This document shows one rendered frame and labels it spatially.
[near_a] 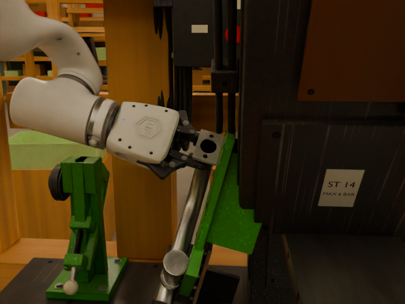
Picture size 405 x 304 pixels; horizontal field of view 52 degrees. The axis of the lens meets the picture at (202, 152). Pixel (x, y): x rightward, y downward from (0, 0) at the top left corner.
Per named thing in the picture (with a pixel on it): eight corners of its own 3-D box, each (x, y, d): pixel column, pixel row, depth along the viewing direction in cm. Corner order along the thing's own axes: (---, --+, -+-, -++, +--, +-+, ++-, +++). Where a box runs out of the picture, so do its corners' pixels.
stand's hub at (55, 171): (60, 206, 82) (56, 170, 80) (45, 205, 82) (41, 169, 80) (75, 193, 89) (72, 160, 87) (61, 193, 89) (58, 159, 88)
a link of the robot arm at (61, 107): (106, 117, 75) (87, 155, 70) (37, 98, 76) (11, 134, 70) (106, 83, 69) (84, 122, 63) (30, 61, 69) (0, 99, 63)
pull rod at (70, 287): (75, 298, 78) (73, 271, 76) (61, 297, 78) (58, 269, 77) (85, 281, 83) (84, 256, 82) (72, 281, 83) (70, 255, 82)
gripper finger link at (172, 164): (167, 164, 65) (208, 175, 65) (173, 147, 67) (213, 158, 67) (166, 172, 68) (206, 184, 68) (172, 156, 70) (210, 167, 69)
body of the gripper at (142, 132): (94, 139, 63) (164, 159, 63) (117, 87, 68) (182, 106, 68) (99, 161, 70) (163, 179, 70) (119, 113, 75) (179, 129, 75)
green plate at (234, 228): (241, 289, 60) (286, 154, 54) (186, 273, 60) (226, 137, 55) (241, 251, 71) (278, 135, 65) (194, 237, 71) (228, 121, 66)
